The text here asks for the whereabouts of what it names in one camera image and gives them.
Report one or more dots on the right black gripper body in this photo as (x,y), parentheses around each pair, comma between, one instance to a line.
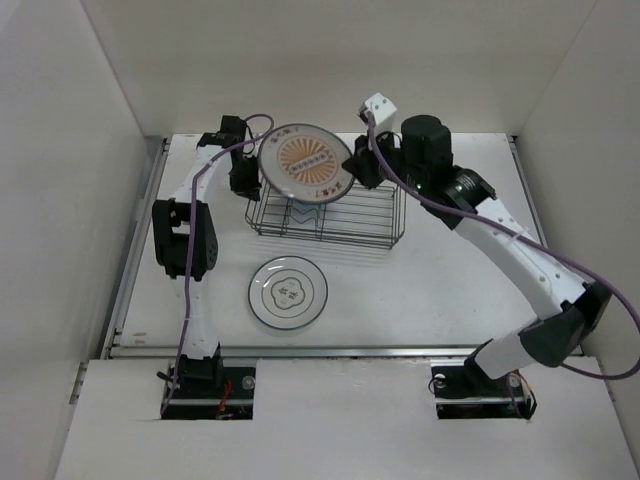
(412,176)

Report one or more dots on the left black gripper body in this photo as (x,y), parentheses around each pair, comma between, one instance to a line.
(244,178)

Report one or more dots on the white plate orange sunburst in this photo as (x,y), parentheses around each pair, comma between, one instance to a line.
(303,162)

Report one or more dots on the grey wire dish rack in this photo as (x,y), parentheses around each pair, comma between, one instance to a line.
(368,218)

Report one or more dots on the white plate flower outline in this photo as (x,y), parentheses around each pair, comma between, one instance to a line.
(286,287)

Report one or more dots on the green rimmed white plate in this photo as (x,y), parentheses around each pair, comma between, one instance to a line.
(279,325)

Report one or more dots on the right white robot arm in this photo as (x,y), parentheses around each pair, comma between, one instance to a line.
(567,306)

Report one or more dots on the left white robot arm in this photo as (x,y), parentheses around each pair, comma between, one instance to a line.
(186,244)

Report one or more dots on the blue plate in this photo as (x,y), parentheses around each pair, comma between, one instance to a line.
(309,205)

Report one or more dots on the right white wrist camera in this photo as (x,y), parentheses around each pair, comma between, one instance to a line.
(382,110)

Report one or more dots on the right aluminium side rail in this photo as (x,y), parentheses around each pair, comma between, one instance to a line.
(512,140)

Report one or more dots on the aluminium side rail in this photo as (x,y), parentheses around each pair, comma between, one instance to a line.
(157,147)
(512,140)

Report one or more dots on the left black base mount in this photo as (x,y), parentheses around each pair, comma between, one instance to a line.
(207,390)

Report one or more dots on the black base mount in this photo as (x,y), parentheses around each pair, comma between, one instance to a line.
(461,394)
(207,390)

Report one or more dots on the front aluminium rail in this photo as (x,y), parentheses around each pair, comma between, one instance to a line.
(244,352)

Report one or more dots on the left aluminium side rail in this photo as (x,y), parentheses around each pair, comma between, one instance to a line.
(157,147)

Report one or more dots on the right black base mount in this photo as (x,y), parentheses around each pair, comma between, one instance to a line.
(461,394)

